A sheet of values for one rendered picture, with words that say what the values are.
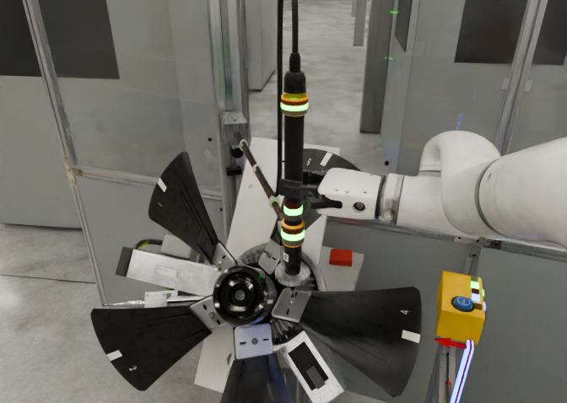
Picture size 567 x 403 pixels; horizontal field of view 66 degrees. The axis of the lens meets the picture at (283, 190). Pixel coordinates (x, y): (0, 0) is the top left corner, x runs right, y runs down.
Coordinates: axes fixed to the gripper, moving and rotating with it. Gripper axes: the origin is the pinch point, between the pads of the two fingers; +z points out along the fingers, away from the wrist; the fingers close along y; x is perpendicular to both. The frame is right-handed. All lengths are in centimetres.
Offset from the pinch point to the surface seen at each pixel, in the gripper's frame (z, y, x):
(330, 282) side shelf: 1, 47, -61
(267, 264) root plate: 6.6, 3.8, -22.7
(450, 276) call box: -33, 35, -39
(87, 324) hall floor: 141, 70, -148
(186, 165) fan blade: 28.9, 11.0, -6.1
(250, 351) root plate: 6.1, -8.1, -36.5
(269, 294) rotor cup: 3.5, -3.6, -24.1
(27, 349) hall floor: 158, 45, -148
